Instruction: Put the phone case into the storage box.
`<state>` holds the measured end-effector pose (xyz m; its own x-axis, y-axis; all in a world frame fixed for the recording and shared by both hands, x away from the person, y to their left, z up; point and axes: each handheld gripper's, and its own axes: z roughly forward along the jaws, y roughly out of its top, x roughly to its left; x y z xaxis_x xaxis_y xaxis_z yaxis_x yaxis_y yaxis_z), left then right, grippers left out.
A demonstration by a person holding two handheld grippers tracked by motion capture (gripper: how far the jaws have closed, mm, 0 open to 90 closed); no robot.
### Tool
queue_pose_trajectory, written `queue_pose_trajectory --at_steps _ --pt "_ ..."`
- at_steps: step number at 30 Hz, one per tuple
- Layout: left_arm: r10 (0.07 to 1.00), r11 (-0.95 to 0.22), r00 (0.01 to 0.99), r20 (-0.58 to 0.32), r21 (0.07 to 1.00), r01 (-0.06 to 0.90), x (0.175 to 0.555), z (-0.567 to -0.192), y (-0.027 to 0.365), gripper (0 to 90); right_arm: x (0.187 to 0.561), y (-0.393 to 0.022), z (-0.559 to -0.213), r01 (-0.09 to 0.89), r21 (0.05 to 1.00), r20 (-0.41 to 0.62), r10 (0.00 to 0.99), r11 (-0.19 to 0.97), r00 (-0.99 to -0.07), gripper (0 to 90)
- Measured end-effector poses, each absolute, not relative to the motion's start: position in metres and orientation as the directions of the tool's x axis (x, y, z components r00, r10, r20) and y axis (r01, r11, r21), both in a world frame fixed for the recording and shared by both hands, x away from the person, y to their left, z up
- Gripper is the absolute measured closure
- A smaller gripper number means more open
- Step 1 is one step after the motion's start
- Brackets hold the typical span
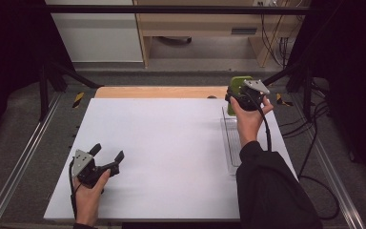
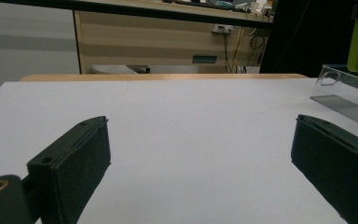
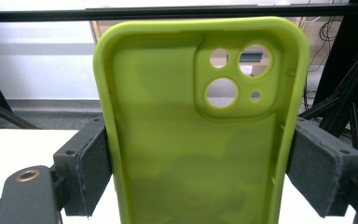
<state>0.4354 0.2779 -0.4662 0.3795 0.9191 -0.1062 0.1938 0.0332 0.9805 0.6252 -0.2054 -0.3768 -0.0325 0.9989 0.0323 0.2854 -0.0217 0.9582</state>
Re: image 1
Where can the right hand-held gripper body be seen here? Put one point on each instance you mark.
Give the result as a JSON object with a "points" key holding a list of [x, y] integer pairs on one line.
{"points": [[251, 97]]}

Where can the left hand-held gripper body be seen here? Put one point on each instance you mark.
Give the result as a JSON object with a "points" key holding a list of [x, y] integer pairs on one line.
{"points": [[89, 170]]}

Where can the green smartphone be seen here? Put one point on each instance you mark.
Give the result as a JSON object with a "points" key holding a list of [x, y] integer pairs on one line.
{"points": [[236, 84]]}

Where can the clear plastic packaging tray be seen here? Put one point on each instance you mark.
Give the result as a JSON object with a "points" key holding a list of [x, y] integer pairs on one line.
{"points": [[232, 143]]}

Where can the person's right hand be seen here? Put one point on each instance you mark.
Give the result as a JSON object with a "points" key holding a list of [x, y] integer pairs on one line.
{"points": [[251, 124]]}

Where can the person's left hand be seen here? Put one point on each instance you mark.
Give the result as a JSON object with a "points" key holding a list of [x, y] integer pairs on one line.
{"points": [[87, 200]]}

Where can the yellow clamp right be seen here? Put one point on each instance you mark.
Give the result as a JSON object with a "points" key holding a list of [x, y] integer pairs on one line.
{"points": [[280, 99]]}

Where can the white board sheet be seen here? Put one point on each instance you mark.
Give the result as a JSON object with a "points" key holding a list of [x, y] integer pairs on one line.
{"points": [[158, 159]]}

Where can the black metal stand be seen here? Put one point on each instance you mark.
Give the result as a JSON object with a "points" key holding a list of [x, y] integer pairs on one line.
{"points": [[305, 82], [46, 86]]}

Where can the light wooden desk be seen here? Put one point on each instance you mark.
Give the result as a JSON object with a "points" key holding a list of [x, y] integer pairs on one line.
{"points": [[200, 22]]}

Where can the black curtain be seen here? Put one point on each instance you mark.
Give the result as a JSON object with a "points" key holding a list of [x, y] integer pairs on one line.
{"points": [[9, 47], [349, 63]]}

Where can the white cabinet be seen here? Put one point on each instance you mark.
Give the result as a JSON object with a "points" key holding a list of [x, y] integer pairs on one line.
{"points": [[98, 35]]}

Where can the aluminium rail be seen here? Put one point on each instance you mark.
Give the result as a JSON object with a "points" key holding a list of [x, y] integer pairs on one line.
{"points": [[330, 171], [16, 165]]}

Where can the black horizontal frame bar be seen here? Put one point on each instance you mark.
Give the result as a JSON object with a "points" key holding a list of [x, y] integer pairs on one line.
{"points": [[171, 10]]}

